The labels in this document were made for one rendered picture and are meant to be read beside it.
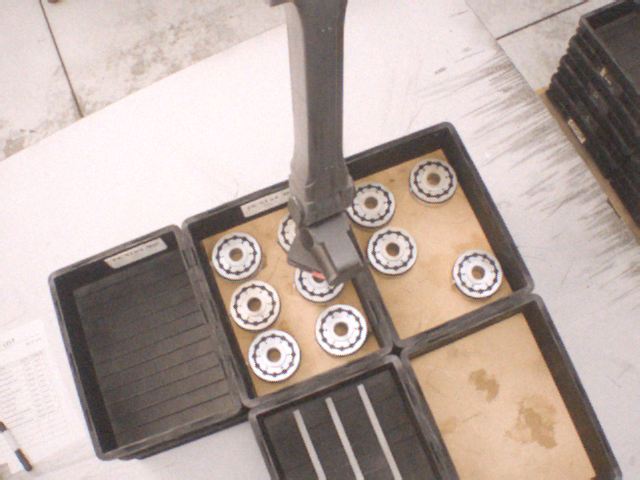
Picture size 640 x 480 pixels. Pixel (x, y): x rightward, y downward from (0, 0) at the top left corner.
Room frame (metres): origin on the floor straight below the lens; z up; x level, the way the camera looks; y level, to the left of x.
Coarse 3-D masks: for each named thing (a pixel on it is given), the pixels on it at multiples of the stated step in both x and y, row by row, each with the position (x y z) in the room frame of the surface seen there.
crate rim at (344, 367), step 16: (256, 192) 0.52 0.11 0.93; (272, 192) 0.52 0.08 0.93; (224, 208) 0.50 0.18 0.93; (192, 240) 0.44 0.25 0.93; (192, 256) 0.41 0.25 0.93; (208, 288) 0.34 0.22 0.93; (368, 288) 0.30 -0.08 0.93; (208, 304) 0.31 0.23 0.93; (368, 304) 0.27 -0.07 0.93; (224, 336) 0.24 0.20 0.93; (384, 336) 0.20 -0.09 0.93; (224, 352) 0.21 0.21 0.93; (384, 352) 0.17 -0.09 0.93; (336, 368) 0.16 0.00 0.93; (352, 368) 0.15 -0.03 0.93; (240, 384) 0.15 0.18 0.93; (304, 384) 0.13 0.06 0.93; (256, 400) 0.12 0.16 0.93
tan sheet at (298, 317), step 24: (264, 216) 0.51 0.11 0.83; (216, 240) 0.47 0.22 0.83; (264, 240) 0.46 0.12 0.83; (264, 264) 0.40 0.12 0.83; (288, 288) 0.35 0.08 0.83; (288, 312) 0.30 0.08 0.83; (312, 312) 0.29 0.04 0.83; (360, 312) 0.28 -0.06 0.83; (240, 336) 0.26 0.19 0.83; (312, 336) 0.24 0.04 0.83; (312, 360) 0.19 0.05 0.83; (336, 360) 0.18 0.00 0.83; (264, 384) 0.16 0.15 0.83; (288, 384) 0.15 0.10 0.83
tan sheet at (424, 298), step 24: (408, 168) 0.58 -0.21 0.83; (408, 192) 0.52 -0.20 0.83; (456, 192) 0.51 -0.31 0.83; (408, 216) 0.47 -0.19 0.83; (432, 216) 0.46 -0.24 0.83; (456, 216) 0.45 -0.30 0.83; (360, 240) 0.43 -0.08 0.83; (432, 240) 0.41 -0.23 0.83; (456, 240) 0.40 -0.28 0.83; (480, 240) 0.39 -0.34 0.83; (432, 264) 0.35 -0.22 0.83; (384, 288) 0.32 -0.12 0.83; (408, 288) 0.31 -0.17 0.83; (432, 288) 0.30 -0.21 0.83; (504, 288) 0.28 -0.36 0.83; (408, 312) 0.26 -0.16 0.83; (432, 312) 0.25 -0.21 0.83; (456, 312) 0.25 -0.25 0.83; (408, 336) 0.21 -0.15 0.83
